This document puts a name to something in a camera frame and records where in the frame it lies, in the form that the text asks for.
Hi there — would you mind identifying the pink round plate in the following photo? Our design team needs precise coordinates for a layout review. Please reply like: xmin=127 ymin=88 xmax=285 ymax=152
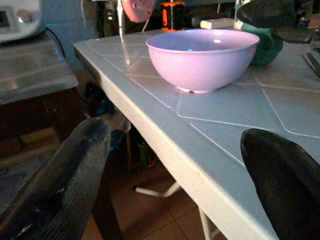
xmin=121 ymin=0 xmax=156 ymax=24

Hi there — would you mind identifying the dark wooden side table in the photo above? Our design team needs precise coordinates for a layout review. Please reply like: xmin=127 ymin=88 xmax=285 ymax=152
xmin=0 ymin=31 xmax=83 ymax=176

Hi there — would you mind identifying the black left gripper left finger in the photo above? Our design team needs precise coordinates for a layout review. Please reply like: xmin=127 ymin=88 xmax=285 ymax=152
xmin=0 ymin=117 xmax=112 ymax=240

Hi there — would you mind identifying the white folding table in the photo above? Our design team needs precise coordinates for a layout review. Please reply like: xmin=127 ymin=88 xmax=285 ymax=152
xmin=72 ymin=26 xmax=320 ymax=240

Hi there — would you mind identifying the pink plastic bowl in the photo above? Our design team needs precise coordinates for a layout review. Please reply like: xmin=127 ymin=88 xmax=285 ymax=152
xmin=145 ymin=28 xmax=261 ymax=95

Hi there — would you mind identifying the orange and black container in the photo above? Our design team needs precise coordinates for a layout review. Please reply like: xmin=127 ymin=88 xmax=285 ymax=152
xmin=161 ymin=1 xmax=186 ymax=33

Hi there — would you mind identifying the white kitchen appliance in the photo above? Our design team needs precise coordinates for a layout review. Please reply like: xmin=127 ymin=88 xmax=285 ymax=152
xmin=0 ymin=0 xmax=46 ymax=44

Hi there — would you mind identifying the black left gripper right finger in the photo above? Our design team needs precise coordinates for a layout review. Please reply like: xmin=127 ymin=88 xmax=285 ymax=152
xmin=240 ymin=128 xmax=320 ymax=240

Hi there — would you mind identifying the white rectangular block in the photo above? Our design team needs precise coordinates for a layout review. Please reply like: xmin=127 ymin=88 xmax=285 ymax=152
xmin=199 ymin=17 xmax=236 ymax=30

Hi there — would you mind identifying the green cloth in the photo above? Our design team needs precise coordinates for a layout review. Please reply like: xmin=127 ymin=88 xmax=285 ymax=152
xmin=234 ymin=19 xmax=284 ymax=67

